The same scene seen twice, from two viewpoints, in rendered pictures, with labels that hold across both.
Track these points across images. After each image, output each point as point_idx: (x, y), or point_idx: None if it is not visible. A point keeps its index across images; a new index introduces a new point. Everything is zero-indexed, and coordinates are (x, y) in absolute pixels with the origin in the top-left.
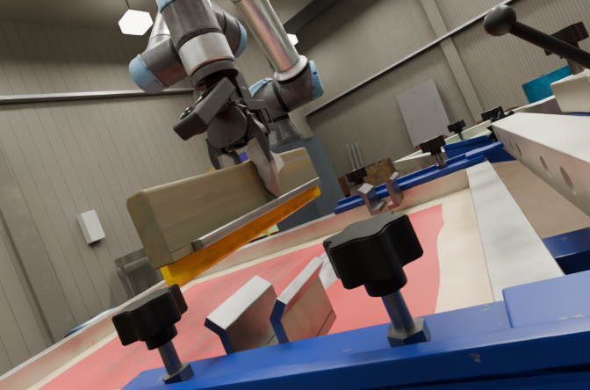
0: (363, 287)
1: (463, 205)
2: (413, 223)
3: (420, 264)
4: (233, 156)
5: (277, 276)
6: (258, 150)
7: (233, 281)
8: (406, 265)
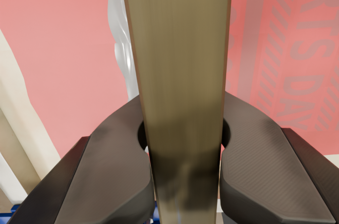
0: None
1: (30, 137)
2: (74, 129)
3: (2, 0)
4: (234, 202)
5: (229, 81)
6: (91, 169)
7: (325, 111)
8: (21, 7)
